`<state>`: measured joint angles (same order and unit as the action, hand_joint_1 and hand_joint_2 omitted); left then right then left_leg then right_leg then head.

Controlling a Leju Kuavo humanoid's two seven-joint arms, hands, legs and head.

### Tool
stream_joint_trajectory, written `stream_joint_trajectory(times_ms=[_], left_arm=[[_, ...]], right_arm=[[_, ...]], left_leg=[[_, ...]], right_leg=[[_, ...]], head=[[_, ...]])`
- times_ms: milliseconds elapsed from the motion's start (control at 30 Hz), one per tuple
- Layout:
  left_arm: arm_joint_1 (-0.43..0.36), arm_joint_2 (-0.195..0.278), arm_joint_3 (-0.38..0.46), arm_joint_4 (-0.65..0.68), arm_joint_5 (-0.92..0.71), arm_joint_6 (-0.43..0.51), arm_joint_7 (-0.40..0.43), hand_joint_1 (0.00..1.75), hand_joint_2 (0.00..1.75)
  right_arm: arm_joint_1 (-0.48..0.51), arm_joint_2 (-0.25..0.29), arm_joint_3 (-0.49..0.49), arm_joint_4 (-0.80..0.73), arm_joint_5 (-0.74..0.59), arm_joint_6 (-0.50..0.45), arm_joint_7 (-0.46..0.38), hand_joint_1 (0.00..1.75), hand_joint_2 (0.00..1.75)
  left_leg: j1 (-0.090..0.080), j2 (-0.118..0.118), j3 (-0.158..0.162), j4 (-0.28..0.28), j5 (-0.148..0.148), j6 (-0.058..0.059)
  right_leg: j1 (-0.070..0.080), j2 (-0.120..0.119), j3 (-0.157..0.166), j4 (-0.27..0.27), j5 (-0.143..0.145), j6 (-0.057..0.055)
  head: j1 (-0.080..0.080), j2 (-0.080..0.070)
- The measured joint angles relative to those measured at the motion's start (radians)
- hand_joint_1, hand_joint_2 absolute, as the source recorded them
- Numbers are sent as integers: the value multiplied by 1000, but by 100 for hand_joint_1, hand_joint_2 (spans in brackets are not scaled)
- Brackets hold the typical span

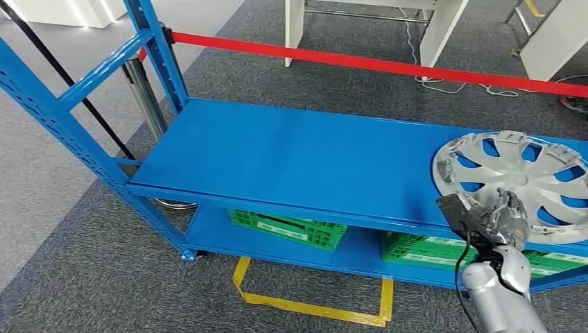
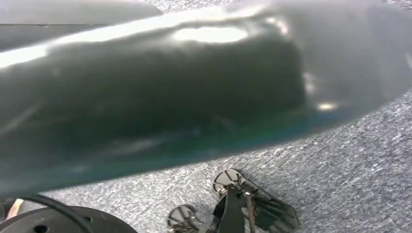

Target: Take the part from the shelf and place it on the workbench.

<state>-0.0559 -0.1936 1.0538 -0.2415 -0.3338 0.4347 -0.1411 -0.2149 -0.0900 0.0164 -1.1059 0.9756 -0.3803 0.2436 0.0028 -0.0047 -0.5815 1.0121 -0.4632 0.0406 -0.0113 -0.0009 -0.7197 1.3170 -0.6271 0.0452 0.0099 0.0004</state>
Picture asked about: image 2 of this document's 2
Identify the black round robot joint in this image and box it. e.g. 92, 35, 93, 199
0, 205, 139, 233

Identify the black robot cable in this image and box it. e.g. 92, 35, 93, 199
22, 194, 94, 233

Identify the black robot foot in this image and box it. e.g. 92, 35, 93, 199
167, 168, 300, 233

